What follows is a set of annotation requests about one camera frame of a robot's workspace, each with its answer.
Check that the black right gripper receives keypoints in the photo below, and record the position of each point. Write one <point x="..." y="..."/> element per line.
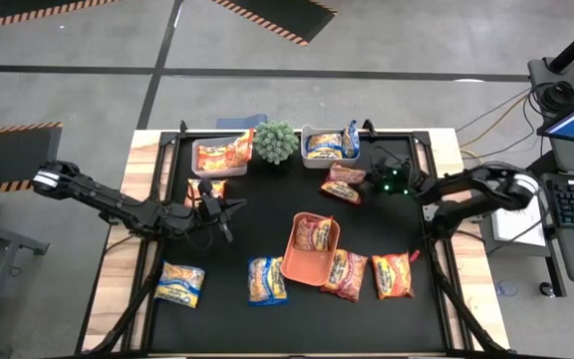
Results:
<point x="394" y="177"/>

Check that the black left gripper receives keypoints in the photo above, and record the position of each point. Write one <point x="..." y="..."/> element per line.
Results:
<point x="197" y="217"/>

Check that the red Maruchan ramen pack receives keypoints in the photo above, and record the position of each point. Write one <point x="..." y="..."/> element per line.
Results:
<point x="345" y="274"/>
<point x="312" y="234"/>
<point x="339" y="192"/>

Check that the blue Maruchan ramen pack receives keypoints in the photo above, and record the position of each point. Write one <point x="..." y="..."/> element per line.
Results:
<point x="180" y="284"/>
<point x="267" y="279"/>
<point x="351" y="139"/>
<point x="323" y="144"/>

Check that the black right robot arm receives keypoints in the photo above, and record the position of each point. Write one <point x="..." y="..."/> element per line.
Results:
<point x="471" y="187"/>

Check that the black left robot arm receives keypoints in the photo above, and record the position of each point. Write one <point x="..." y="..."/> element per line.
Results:
<point x="112" y="202"/>

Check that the white plastic bin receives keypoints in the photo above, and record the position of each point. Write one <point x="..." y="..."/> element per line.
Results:
<point x="329" y="164"/>

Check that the clear plastic bin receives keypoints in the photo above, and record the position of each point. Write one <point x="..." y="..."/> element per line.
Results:
<point x="219" y="173"/>

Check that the red tag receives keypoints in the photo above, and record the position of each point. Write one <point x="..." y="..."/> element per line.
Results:
<point x="414" y="255"/>

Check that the green artificial potted plant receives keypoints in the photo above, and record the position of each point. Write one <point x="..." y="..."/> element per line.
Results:
<point x="275" y="142"/>

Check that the orange plastic bin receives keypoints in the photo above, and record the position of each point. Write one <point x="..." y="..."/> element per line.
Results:
<point x="307" y="271"/>

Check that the black table mat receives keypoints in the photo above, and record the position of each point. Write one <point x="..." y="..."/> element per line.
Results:
<point x="287" y="324"/>

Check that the white paper sheet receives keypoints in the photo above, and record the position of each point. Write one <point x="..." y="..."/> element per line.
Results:
<point x="516" y="232"/>

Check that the clear plastic disc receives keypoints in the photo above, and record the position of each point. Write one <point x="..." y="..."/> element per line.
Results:
<point x="507" y="288"/>

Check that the grey stand base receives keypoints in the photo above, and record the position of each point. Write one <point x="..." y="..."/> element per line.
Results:
<point x="541" y="75"/>

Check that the black caster wheel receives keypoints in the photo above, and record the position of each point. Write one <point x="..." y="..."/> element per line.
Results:
<point x="546" y="288"/>

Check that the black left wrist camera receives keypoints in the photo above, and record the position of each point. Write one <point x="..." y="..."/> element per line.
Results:
<point x="207" y="189"/>

